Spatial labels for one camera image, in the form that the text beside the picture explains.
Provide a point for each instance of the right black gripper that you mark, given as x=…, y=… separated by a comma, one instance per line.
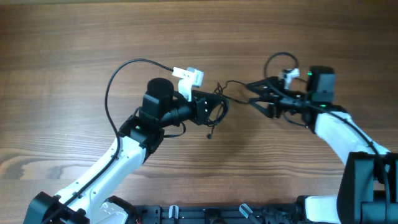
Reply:
x=275, y=101

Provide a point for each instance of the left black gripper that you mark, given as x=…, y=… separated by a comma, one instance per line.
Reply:
x=201, y=109

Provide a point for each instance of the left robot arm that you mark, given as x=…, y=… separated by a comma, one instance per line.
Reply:
x=89, y=199

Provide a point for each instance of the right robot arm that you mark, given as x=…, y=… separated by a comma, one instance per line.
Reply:
x=368, y=189

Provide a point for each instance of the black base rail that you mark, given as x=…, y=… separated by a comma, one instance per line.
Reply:
x=217, y=214

